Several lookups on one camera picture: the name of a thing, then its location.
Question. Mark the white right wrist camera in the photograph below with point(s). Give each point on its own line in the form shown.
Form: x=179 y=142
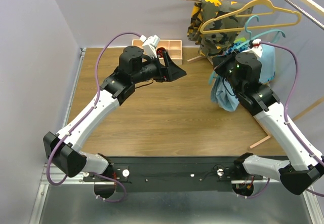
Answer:
x=256 y=48

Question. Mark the camouflage shorts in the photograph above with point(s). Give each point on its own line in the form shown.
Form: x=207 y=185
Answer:
x=214 y=43

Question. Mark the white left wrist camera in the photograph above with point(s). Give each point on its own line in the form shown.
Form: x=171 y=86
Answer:
x=149 y=45

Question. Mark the teal plastic hanger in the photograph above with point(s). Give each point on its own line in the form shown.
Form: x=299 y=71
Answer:
x=253 y=36

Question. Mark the wooden compartment tray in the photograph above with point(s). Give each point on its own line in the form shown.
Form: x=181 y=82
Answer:
x=173 y=48

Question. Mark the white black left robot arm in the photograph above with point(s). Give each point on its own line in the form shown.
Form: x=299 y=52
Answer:
x=64 y=149

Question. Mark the wooden clothes rack frame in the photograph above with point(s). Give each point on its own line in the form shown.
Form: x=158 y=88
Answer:
x=301 y=114

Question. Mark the blue shark print shorts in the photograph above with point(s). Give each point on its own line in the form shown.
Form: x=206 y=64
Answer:
x=267 y=59

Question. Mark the aluminium table edge rail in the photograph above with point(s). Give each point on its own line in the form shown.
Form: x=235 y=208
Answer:
x=74 y=86

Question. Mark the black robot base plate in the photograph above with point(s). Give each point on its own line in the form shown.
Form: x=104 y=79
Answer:
x=175 y=174

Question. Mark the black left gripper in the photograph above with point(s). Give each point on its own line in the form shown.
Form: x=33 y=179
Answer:
x=173 y=72

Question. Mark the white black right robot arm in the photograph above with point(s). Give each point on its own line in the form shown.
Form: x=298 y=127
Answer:
x=304 y=165

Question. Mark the orange black rolled sock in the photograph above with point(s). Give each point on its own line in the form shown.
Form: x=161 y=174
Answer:
x=160 y=52

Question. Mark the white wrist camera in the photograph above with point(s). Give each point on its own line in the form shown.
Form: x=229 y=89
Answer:
x=149 y=45
x=256 y=48

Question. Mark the aluminium front frame rail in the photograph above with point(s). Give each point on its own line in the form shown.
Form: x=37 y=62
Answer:
x=87 y=198

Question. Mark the light blue trousers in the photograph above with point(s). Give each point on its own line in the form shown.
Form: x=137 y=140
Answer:
x=223 y=95

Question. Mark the metal hanging rod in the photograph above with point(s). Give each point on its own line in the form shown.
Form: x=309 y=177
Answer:
x=305 y=14

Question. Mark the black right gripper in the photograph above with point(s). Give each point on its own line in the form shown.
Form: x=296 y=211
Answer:
x=220 y=62

